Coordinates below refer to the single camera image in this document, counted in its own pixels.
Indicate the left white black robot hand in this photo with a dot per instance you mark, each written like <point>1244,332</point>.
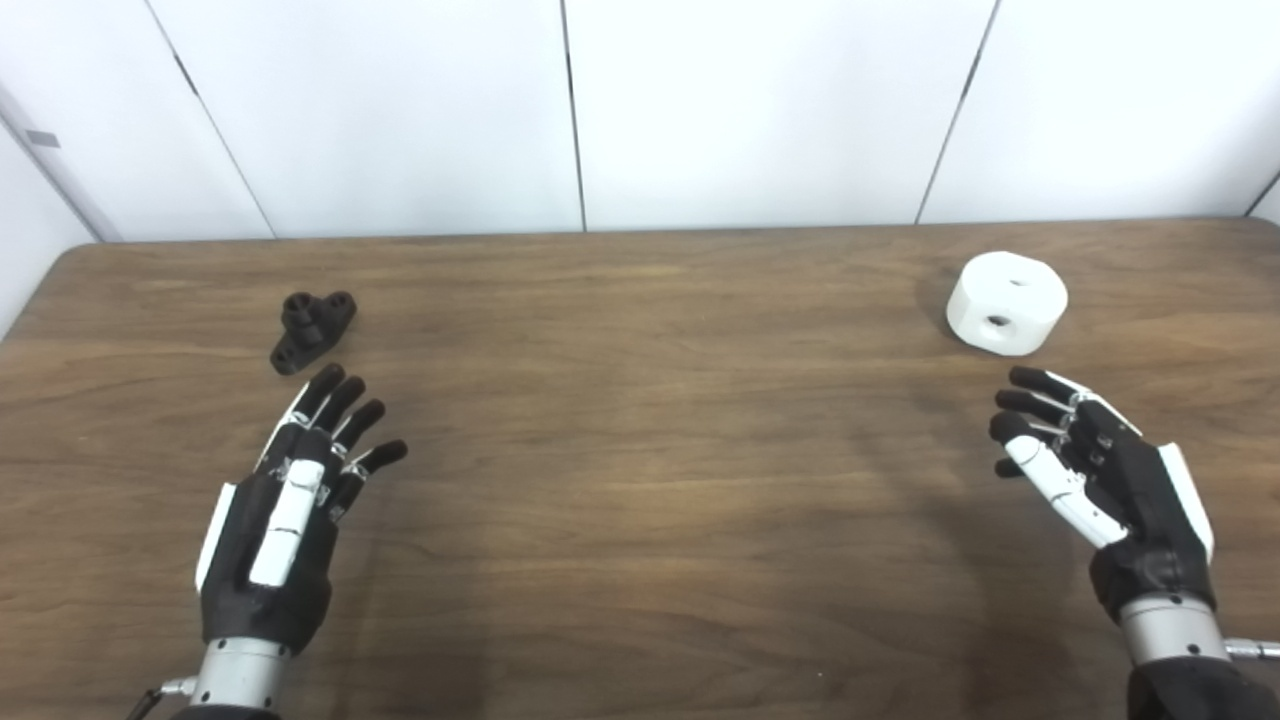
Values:
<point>235,560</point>

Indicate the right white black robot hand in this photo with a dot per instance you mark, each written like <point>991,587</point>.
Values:
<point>1150,500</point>

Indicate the black flanged holder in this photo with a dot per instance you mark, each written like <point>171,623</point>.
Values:
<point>310,328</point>

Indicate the round white plastic piece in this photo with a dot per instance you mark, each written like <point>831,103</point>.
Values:
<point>1000,290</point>

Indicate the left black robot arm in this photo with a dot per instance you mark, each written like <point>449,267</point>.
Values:
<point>238,675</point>

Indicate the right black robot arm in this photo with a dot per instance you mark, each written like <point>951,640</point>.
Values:
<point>1170,632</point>

